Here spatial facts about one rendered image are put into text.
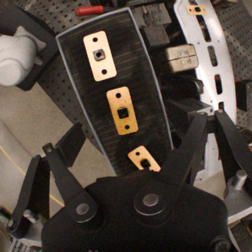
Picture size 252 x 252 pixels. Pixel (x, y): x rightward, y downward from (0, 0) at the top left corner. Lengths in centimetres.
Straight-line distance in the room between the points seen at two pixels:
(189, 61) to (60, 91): 65
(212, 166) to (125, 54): 58
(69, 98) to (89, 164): 122
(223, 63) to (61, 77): 76
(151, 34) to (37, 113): 165
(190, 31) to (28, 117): 187
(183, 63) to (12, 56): 49
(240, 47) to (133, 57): 96
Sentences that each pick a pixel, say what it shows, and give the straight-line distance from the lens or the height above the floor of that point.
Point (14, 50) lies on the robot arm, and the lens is 50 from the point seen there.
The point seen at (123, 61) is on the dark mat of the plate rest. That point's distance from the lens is 23.
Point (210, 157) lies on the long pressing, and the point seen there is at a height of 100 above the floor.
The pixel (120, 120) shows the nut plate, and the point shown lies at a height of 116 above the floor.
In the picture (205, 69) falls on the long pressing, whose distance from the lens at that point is 47.
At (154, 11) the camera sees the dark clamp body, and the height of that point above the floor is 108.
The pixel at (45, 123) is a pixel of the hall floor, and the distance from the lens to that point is 176.
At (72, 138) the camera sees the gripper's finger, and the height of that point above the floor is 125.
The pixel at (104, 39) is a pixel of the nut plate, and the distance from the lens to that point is 23.
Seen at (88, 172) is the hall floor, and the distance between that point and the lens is 193.
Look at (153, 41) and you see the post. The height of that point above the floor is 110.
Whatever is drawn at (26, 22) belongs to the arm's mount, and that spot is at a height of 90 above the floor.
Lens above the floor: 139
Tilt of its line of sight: 69 degrees down
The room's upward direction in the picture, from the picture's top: 178 degrees clockwise
